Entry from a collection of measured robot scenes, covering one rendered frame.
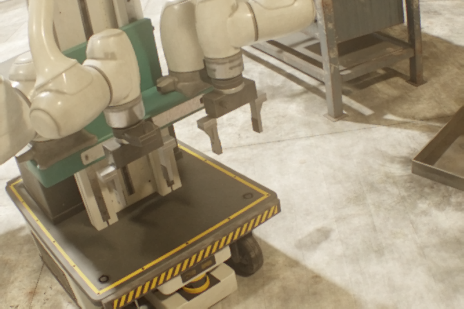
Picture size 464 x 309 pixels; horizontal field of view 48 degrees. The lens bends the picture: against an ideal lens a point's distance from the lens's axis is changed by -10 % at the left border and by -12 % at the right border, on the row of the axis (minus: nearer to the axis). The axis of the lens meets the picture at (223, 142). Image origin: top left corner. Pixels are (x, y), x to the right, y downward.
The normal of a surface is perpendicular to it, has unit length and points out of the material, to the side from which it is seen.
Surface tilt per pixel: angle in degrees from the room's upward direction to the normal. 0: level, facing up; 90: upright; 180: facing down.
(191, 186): 0
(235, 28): 89
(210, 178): 0
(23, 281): 0
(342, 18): 90
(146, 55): 90
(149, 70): 90
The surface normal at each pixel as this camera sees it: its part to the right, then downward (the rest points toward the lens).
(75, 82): 0.67, -0.31
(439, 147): -0.16, -0.86
